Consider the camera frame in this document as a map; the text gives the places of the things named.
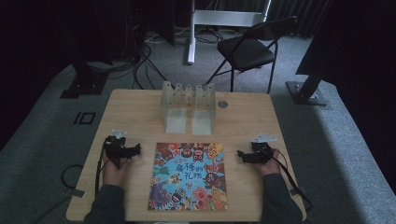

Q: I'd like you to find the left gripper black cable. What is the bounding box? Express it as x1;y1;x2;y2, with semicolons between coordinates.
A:
94;136;110;199

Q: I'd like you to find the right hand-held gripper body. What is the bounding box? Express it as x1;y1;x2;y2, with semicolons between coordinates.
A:
248;133;278;165

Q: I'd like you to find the black folding chair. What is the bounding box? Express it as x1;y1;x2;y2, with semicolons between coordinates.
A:
203;15;299;94

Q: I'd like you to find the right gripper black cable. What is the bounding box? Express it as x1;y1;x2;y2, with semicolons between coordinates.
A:
263;147;314;213

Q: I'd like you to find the grey tape piece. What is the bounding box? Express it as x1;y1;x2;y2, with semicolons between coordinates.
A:
64;188;87;199

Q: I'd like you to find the black stand with square base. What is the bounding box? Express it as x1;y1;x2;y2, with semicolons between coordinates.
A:
46;0;114;100

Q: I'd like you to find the person's left hand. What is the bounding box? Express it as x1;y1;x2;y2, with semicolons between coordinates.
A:
101;151;134;188

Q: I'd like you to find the black looped floor cable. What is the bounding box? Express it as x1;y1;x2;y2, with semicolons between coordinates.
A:
60;163;85;191

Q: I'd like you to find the person's right hand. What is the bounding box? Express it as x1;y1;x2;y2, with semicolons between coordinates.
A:
255;148;282;177

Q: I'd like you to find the dark curtain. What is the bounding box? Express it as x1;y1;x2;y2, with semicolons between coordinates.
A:
267;0;332;39

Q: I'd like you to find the clear acrylic book rack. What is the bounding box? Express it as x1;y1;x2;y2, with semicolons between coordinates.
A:
160;80;218;136

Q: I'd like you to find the bundle of floor cables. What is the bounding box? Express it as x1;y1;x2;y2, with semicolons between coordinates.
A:
86;12;171;91

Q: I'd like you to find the black stand with dark panel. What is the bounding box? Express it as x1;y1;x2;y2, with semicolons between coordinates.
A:
285;0;396;107

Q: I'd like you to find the white metal stand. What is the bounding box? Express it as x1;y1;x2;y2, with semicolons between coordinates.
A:
186;0;273;65

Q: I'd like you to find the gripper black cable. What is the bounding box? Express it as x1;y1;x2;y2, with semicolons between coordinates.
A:
94;136;110;199
263;147;314;213

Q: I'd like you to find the colourful picture book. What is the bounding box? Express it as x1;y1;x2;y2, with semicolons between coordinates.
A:
147;142;229;212

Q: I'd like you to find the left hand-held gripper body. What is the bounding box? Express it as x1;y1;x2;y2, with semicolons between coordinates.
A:
104;129;132;170

